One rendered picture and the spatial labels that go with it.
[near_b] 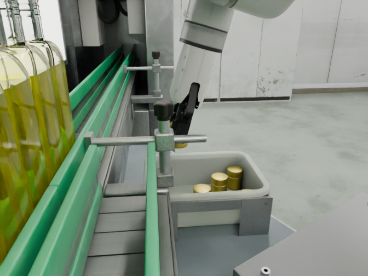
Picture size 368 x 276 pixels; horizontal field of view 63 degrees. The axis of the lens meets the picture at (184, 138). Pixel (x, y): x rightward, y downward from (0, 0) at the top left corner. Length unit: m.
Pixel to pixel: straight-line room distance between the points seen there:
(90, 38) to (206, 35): 0.93
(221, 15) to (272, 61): 3.84
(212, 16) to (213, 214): 0.32
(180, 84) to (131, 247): 0.26
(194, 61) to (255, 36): 3.74
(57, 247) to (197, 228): 0.34
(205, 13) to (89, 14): 0.93
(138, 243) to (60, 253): 0.12
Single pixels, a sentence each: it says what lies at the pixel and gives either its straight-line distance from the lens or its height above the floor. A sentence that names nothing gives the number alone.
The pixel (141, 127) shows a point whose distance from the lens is 1.32.
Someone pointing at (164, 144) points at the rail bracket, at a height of 0.95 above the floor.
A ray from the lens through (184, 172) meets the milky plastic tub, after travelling 0.67.
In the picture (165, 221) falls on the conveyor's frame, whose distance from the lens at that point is 0.39.
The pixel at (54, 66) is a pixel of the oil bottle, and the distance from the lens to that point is 0.38.
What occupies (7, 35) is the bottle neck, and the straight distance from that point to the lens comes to 0.34.
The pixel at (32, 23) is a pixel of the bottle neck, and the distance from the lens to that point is 0.39.
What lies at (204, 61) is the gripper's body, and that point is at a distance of 0.49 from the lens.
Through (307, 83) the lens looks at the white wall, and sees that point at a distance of 5.13.
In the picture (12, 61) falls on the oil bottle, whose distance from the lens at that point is 0.29.
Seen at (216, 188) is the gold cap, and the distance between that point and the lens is 0.62.
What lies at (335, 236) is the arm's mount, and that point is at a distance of 0.52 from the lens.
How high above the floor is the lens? 1.12
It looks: 22 degrees down
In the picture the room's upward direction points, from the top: straight up
